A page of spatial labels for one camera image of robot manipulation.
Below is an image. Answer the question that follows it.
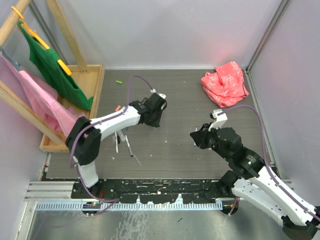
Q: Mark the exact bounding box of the grey highlighter with orange tip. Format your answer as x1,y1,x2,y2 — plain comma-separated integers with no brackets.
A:
117,130,126,142

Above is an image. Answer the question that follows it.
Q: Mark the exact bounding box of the grey slotted cable duct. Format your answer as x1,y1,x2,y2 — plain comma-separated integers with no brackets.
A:
35,200,223,212

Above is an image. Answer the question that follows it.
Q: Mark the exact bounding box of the green cloth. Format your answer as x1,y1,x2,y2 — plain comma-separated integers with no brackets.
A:
17,21,94,110

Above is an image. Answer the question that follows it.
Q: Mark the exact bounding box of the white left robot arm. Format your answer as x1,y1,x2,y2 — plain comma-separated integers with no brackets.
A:
65,92,167,198

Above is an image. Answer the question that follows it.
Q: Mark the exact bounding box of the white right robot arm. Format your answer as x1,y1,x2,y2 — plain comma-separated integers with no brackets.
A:
190,123,320,240

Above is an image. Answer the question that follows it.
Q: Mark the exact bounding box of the yellow clothes hanger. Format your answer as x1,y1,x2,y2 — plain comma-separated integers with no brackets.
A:
11,6,72,76

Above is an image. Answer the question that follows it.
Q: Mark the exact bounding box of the coral patterned cloth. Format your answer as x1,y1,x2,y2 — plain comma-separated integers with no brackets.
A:
200,61,249,108

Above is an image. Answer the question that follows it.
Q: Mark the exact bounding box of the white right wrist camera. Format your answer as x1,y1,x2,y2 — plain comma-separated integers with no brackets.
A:
208,109,228,131

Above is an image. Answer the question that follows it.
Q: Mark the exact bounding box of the wooden rack base tray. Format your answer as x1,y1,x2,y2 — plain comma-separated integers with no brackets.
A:
39,64,106,153

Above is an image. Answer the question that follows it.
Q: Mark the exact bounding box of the wooden rack frame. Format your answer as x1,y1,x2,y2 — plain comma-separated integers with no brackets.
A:
0,0,104,152

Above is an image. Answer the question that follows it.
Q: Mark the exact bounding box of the aluminium frame post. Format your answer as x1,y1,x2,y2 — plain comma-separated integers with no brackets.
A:
244,0,293,73

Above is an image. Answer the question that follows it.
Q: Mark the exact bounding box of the white pen with lime end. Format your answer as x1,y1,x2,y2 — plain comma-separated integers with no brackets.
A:
114,132,119,154

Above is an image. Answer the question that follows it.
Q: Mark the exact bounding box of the pink cloth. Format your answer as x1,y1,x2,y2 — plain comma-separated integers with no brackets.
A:
0,52,85,137

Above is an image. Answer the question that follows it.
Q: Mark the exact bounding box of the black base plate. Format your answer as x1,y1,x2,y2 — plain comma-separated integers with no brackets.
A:
71,177,241,205

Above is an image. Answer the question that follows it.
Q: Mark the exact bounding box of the white pen with black end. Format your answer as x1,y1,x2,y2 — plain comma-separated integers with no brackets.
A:
124,134,134,157

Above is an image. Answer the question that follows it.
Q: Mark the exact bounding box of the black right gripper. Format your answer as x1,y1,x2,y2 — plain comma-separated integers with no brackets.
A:
190,121,232,162

